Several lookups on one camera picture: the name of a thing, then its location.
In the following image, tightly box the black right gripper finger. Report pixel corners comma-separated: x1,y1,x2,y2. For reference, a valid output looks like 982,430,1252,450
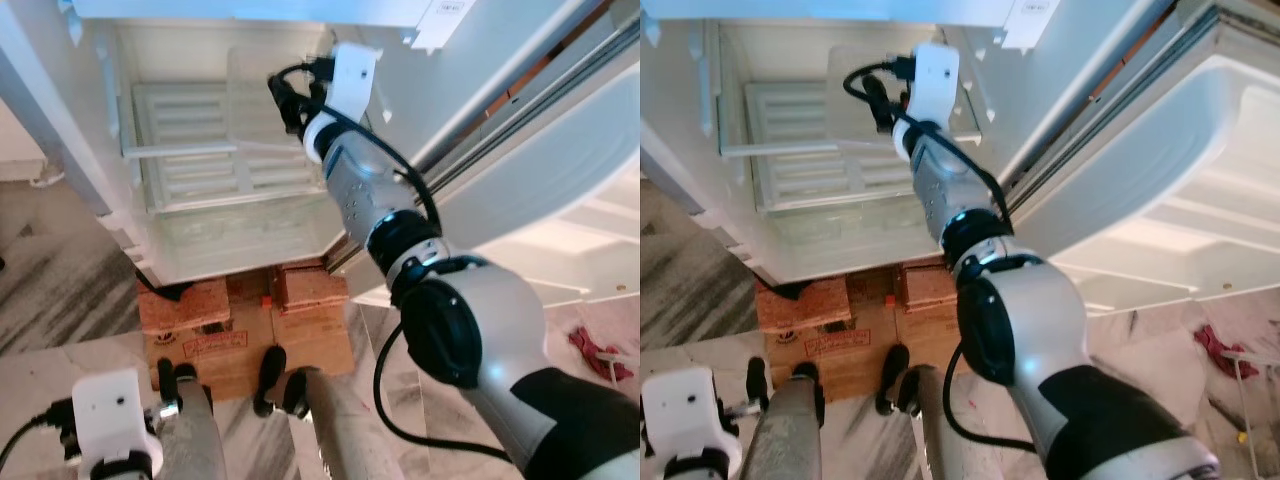
867,75,894,133
282,78,309,136

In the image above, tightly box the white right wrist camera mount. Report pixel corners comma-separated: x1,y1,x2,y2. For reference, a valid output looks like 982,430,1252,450
322,42,383,126
905,42,963,126

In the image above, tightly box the grey robot leg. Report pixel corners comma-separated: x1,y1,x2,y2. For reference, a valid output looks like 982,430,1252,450
878,343,1001,480
252,345,401,480
738,362,826,480
160,362,229,480

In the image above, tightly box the grey left robot leg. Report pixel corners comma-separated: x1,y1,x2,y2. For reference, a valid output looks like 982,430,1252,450
160,362,229,480
738,362,826,480

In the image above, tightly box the brown cardboard box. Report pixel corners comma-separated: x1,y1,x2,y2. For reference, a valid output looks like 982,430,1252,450
148,268,356,403
765,265,961,403

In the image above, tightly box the white fridge cabinet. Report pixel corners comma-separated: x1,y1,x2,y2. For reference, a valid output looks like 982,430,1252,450
640,0,1280,291
0,0,641,291

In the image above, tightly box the white freezer compartment door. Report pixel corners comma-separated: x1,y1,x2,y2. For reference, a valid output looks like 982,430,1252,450
640,0,1063,53
60,0,476,53

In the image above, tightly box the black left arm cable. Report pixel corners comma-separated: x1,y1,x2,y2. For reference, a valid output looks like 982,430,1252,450
0,398,81,471

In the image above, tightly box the red brick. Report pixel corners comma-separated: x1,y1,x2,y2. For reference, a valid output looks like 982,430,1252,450
755,278,851,334
275,260,349,311
895,260,959,311
138,278,233,336

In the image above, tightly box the grey right robot leg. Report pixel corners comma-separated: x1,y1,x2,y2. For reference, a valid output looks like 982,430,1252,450
878,343,1001,480
252,345,401,480

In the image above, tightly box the red cloth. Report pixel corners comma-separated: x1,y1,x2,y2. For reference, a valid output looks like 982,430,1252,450
568,325,636,384
1192,323,1261,381

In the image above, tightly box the white fridge shelf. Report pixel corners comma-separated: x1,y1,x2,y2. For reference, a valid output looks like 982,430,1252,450
120,80,326,213
720,80,961,211

